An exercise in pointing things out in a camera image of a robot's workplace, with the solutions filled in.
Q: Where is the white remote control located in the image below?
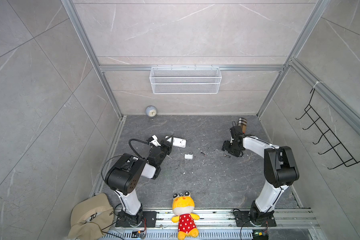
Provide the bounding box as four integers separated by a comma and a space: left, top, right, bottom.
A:
173, 137, 187, 148

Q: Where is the white battery cover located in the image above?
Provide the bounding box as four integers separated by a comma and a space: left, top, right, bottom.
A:
184, 154, 194, 160

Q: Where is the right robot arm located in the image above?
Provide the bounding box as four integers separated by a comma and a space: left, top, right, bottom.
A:
222, 126, 300, 226

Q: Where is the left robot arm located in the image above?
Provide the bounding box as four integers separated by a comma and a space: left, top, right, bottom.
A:
103, 135, 174, 220

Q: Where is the plaid cylindrical can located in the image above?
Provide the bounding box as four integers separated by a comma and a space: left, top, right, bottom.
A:
238, 118, 247, 134

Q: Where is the small round clock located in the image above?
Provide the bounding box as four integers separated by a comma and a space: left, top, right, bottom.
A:
146, 106, 157, 119

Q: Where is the yellow frog plush toy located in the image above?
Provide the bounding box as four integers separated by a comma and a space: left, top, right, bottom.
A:
171, 191, 200, 240

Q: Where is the beige cap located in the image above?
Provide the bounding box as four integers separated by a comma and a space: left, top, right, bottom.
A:
67, 193, 115, 240

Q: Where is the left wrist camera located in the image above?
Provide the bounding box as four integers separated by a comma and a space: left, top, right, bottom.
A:
147, 135, 161, 147

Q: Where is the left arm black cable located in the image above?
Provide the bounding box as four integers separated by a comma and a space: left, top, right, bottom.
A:
128, 138, 152, 158

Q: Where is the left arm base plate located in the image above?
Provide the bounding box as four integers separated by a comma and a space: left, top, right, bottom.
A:
115, 211, 157, 228

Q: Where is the white wire mesh basket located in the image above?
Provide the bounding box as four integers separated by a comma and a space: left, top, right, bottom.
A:
150, 67, 222, 95

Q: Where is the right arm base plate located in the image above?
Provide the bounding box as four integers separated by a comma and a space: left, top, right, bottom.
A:
232, 209, 277, 227

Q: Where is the aluminium rail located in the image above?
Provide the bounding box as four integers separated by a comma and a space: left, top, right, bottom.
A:
138, 209, 320, 229

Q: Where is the black wall hook rack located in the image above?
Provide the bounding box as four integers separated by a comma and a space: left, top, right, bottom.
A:
295, 89, 360, 170

